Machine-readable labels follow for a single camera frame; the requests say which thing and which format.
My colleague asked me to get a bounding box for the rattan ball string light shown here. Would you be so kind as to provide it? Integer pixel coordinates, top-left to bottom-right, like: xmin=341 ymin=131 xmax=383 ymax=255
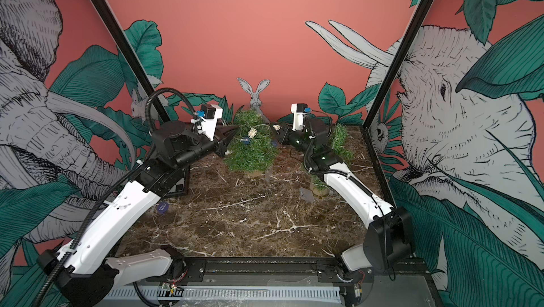
xmin=238 ymin=123 xmax=281 ymax=145

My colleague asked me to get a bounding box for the green christmas tree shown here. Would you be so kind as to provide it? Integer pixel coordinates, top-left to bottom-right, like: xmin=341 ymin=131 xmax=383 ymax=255
xmin=223 ymin=109 xmax=279 ymax=176
xmin=310 ymin=124 xmax=355 ymax=196

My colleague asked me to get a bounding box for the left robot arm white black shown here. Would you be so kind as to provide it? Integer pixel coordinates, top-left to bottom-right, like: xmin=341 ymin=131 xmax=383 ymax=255
xmin=33 ymin=87 xmax=238 ymax=306

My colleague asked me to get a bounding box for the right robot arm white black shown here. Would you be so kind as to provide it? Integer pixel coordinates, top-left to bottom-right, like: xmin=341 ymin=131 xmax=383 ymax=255
xmin=270 ymin=114 xmax=415 ymax=281

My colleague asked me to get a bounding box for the black white checkerboard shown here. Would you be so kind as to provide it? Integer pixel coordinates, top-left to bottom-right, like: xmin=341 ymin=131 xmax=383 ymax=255
xmin=164 ymin=167 xmax=190 ymax=199

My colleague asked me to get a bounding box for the purple poker chip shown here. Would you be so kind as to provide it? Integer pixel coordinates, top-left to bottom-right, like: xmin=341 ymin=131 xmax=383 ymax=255
xmin=157 ymin=202 xmax=169 ymax=215

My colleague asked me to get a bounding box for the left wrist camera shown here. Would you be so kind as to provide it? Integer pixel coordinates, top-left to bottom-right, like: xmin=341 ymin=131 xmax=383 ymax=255
xmin=192 ymin=104 xmax=223 ymax=141

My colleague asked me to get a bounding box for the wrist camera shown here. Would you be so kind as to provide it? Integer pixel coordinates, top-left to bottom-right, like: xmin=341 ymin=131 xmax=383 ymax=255
xmin=192 ymin=104 xmax=223 ymax=141
xmin=291 ymin=103 xmax=311 ymax=131

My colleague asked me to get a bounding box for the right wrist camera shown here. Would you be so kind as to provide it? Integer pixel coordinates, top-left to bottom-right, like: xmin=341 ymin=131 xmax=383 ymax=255
xmin=291 ymin=103 xmax=311 ymax=131

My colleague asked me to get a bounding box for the left black frame post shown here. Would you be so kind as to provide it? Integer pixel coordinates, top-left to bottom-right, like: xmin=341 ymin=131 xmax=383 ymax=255
xmin=90 ymin=0 xmax=155 ymax=96

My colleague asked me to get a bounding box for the black frame post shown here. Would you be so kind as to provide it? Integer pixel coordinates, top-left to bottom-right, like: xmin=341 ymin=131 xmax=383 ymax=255
xmin=363 ymin=0 xmax=434 ymax=131
xmin=90 ymin=0 xmax=155 ymax=96

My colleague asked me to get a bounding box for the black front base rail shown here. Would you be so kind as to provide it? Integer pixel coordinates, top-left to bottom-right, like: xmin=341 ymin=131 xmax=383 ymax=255
xmin=169 ymin=257 xmax=430 ymax=284

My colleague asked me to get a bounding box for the white slotted cable duct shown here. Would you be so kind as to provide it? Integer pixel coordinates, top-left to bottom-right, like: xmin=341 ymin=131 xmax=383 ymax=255
xmin=103 ymin=285 xmax=342 ymax=302

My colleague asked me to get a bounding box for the right black frame post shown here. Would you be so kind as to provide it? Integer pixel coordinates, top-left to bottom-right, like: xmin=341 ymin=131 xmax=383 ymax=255
xmin=363 ymin=0 xmax=434 ymax=131

